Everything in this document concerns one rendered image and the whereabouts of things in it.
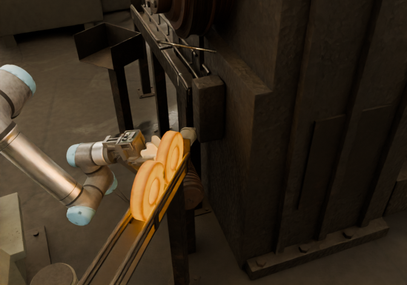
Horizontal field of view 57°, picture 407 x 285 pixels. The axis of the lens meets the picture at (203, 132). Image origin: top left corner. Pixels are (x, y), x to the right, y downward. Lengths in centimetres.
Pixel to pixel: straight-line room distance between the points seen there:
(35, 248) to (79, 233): 20
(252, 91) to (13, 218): 106
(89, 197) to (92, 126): 137
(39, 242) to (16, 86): 92
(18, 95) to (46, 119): 155
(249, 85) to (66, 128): 167
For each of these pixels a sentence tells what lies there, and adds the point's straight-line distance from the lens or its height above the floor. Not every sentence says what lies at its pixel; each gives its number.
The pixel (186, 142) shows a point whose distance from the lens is 116.
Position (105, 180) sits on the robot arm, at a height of 57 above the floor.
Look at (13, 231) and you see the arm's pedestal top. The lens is 162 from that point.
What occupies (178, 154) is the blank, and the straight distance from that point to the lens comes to 114.
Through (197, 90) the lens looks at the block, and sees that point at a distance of 126.
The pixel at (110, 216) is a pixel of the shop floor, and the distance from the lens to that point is 194.
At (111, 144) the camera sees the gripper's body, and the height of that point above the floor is 73.
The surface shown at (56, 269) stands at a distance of 117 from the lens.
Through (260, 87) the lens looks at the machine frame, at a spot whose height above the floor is 87.
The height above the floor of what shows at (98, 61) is 60.
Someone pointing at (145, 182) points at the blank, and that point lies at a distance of 93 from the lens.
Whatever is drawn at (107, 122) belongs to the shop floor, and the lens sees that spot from 256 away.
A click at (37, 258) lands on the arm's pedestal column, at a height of 2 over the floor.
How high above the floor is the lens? 143
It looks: 37 degrees down
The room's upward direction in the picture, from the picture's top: 1 degrees counter-clockwise
